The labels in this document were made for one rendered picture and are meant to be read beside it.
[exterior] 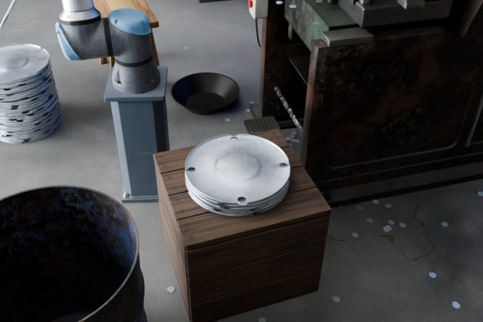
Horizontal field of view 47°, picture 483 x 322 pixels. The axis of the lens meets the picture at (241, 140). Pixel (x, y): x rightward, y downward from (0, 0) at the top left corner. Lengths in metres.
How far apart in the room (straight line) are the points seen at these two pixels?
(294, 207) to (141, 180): 0.66
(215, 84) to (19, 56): 0.84
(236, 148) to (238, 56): 1.29
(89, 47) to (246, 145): 0.54
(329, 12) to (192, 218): 0.78
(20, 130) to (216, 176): 1.07
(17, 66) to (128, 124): 0.65
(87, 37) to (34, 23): 1.67
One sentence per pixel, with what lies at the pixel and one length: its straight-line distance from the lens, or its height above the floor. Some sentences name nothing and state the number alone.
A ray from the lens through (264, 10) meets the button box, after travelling 2.07.
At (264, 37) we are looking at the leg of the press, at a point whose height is 0.41.
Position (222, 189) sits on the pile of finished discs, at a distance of 1.46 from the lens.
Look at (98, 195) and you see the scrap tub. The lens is 1.38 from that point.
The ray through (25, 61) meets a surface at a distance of 2.34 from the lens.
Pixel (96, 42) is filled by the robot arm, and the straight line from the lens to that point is 1.67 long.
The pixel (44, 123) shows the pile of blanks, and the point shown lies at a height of 0.06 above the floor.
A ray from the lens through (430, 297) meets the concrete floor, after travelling 1.83.
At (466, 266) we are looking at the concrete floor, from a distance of 1.95.
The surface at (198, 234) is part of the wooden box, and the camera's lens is 1.42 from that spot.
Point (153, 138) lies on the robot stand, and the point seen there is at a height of 0.28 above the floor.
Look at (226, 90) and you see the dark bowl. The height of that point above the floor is 0.03.
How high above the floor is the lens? 1.40
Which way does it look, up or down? 38 degrees down
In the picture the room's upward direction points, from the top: 1 degrees clockwise
